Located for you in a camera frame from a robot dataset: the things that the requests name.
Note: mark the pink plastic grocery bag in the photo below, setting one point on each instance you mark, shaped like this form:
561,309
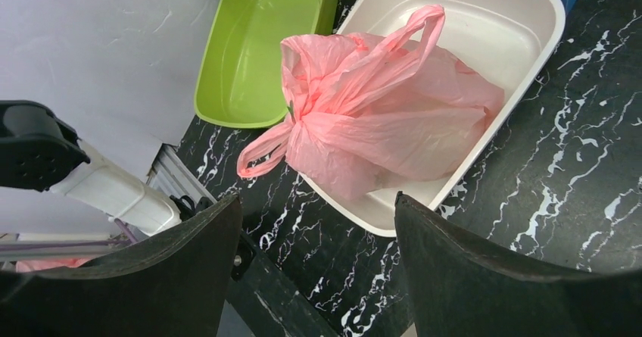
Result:
368,112

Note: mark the aluminium base frame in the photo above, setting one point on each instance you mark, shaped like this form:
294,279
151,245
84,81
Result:
25,253

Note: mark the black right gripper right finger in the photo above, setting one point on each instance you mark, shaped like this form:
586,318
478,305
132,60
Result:
461,284

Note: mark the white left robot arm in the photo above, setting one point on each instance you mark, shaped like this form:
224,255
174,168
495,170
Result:
40,152

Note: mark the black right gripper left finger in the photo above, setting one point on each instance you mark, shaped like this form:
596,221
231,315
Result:
171,284

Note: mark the green plastic tray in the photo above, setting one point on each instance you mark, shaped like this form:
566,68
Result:
239,84

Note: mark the white rectangular tray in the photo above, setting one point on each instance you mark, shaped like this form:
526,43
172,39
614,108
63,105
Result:
506,41

